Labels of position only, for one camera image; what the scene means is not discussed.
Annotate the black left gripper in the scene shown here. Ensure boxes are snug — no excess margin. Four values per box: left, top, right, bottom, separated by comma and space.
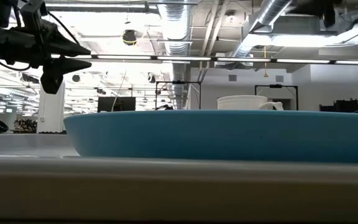
0, 21, 93, 95

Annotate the blue round plate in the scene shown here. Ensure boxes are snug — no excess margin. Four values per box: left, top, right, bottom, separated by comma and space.
63, 109, 358, 164

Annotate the white ceramic mug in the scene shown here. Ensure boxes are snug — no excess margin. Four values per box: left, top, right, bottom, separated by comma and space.
216, 95, 285, 111

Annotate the gray plastic tray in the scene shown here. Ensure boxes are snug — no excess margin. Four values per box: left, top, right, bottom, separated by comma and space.
0, 133, 358, 223

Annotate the white pillar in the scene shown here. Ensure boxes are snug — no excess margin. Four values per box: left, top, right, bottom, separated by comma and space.
37, 80, 65, 134

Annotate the black ceiling speaker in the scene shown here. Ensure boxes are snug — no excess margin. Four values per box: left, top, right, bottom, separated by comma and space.
122, 29, 137, 47

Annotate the black monitor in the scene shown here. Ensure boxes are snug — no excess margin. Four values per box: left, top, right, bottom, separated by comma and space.
97, 96, 136, 113

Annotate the long ceiling light strip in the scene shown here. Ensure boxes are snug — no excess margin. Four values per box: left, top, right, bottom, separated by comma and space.
51, 54, 358, 65

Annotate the black background equipment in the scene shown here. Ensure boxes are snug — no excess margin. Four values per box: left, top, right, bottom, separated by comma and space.
319, 98, 358, 114

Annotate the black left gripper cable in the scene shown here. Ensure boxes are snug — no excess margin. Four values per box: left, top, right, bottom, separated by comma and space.
46, 11, 81, 46

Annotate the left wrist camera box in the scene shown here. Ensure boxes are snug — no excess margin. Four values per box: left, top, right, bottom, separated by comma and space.
19, 0, 48, 30

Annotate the straight silver ventilation duct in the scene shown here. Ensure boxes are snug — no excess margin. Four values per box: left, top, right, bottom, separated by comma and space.
157, 0, 193, 110

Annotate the black background rig frame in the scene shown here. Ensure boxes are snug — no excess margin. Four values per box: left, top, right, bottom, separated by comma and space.
155, 80, 202, 111
254, 84, 299, 111

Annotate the yellow hanging cord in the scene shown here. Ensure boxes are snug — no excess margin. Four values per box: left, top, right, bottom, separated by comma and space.
263, 46, 269, 78

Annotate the slanted silver ventilation duct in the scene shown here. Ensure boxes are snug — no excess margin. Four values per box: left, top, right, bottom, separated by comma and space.
231, 0, 292, 60

